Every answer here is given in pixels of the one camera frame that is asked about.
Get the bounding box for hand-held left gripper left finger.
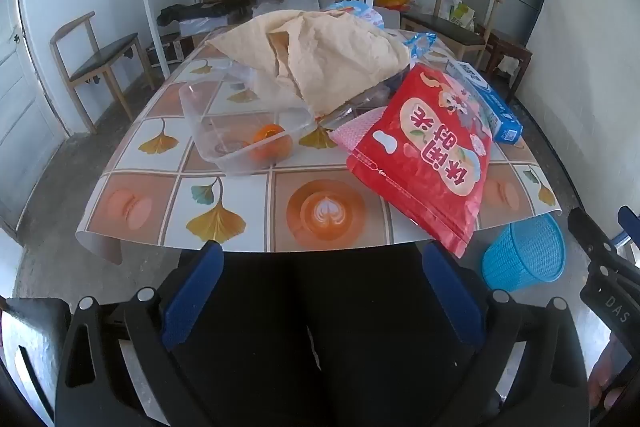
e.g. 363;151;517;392
54;239;226;427

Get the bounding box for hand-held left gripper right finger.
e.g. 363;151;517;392
421;241;591;427

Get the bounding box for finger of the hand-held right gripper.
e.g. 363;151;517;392
617;206;640;242
567;207;617;266

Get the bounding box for blue plastic wastebasket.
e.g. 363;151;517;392
481;212;567;293

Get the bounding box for red snack bag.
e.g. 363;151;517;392
346;63;493;259

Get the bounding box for beige paper bag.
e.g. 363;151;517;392
205;9;411;115

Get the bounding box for person's right hand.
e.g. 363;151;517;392
587;337;640;412

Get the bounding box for patterned tablecloth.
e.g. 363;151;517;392
75;14;563;265

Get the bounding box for person's black pants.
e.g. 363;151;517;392
170;247;501;427

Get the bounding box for clear plastic container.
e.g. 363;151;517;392
179;67;318;176

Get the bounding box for blue white carton box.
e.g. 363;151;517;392
445;59;523;145

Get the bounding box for small orange fruit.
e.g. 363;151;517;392
252;123;293;165

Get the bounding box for dark wooden stool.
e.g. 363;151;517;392
475;24;533;102

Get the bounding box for white door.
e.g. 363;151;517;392
0;0;71;228

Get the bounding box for clear blue printed plastic bag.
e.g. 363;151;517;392
400;32;441;68

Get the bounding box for pale wooden chair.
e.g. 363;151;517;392
400;0;502;68

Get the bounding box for wooden chair with dark seat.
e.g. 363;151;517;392
50;11;156;135

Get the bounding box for white green carton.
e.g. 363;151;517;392
447;0;476;30

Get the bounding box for black clothes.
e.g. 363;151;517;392
157;2;251;28

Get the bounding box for blue white plastic package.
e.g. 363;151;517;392
325;0;386;30

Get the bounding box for white plastic bag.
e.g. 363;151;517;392
252;0;321;18

